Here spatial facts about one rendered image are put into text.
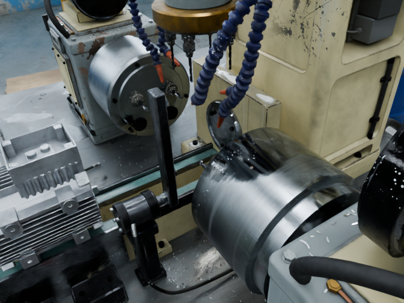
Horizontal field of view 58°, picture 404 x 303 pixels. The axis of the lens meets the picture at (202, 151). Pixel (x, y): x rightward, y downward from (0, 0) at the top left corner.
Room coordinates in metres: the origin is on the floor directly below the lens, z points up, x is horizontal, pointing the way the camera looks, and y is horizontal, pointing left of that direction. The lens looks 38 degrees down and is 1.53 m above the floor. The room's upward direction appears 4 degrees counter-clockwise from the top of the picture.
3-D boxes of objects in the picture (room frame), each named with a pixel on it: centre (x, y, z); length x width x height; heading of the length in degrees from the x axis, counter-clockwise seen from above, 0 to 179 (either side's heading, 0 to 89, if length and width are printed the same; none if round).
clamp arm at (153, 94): (0.53, 0.07, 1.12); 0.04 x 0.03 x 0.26; 120
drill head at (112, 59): (1.02, 0.20, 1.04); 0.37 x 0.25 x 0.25; 30
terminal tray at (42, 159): (0.56, 0.30, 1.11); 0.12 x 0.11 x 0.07; 120
